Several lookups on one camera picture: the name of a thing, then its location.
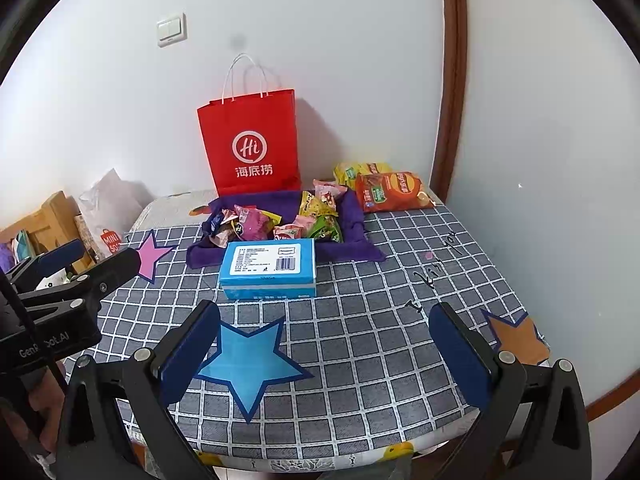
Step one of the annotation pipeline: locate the white pink snack packet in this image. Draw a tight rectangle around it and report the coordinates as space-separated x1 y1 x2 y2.
210 207 239 248

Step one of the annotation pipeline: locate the patterned cardboard box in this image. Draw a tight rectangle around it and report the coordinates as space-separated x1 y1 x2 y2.
74 215 108 263

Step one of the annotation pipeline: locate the green snack packet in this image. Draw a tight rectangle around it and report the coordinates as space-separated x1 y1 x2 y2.
306 214 345 243

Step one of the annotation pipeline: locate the yellow chips bag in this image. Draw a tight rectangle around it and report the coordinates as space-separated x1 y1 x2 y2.
333 161 393 186

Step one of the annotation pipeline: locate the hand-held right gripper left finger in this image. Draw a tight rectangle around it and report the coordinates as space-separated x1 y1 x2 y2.
55 300 221 480

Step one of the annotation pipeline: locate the orange paper star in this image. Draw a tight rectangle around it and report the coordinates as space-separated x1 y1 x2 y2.
480 307 551 367

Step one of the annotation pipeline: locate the brown wooden door frame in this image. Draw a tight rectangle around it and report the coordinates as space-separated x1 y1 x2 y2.
430 0 469 206

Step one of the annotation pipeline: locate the white plastic shopping bag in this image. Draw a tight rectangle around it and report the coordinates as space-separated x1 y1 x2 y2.
77 167 153 261

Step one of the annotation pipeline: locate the grey checked tablecloth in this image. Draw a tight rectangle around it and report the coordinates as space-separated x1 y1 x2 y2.
65 202 551 461

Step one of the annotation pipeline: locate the magenta snack packet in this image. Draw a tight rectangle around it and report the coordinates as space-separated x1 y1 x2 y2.
235 204 283 242

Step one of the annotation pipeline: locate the pink paper star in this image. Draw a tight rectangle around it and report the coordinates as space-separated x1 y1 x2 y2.
121 230 178 285

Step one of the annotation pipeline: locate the pink panda snack packet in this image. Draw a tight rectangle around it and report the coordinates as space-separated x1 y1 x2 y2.
312 179 349 206

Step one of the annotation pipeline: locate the red paper bag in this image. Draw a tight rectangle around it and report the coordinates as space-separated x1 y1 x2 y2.
196 52 303 197

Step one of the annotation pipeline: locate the blue paper star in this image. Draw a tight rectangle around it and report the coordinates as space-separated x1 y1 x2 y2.
192 317 313 423

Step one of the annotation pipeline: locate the purple cloth tray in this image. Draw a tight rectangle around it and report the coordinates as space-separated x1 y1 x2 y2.
186 187 387 268

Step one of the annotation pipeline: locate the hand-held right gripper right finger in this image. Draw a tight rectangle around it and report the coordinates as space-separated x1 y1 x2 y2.
428 302 593 480

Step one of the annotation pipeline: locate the blue tissue box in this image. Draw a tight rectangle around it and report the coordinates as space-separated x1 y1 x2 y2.
218 238 318 300

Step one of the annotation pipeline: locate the red white snack packet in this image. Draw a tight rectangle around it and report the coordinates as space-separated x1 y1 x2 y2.
272 224 307 242

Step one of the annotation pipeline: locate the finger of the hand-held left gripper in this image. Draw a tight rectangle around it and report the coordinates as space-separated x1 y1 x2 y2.
7 239 86 288
20 247 142 321

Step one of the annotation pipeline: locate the white light switch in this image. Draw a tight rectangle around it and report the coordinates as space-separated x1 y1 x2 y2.
156 12 187 46

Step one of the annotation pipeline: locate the yellow snack packet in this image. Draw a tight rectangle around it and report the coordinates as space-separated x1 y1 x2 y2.
298 191 338 218

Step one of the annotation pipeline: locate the colourful printed bedding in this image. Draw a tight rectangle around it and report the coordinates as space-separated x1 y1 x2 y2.
0 230 41 271

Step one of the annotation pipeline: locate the orange chips bag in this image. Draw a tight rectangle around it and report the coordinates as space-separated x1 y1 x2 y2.
354 171 437 212

